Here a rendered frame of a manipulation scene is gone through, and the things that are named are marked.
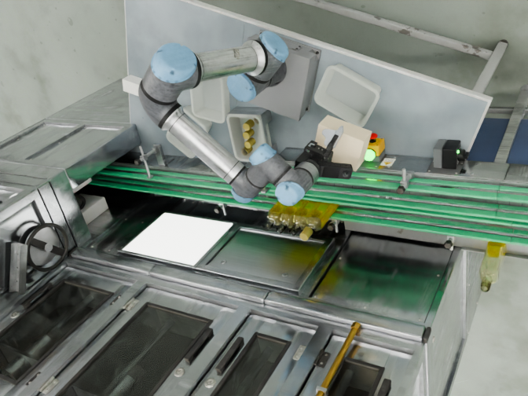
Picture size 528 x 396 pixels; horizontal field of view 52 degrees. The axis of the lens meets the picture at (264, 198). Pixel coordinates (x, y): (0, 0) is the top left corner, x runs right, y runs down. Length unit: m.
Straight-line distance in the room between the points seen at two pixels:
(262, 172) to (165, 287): 0.82
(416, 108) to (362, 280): 0.66
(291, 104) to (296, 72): 0.13
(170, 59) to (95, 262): 1.22
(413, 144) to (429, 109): 0.16
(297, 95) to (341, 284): 0.73
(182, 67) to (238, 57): 0.25
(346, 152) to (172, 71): 0.62
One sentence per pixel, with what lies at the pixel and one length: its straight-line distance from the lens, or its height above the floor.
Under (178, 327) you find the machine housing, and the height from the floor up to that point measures 1.58.
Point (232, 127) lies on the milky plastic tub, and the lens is 2.36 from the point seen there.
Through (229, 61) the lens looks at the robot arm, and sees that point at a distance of 1.72.
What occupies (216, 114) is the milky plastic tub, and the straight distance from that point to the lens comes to 2.45.
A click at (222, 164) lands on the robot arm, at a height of 1.44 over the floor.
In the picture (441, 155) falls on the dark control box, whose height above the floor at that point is 0.83.
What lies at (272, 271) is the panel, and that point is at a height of 1.24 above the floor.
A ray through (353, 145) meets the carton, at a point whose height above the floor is 1.13.
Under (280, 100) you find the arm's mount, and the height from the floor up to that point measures 0.85.
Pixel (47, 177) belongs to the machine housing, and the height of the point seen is 1.32.
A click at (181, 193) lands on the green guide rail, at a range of 2.58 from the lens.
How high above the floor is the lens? 2.59
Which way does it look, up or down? 45 degrees down
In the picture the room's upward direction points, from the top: 137 degrees counter-clockwise
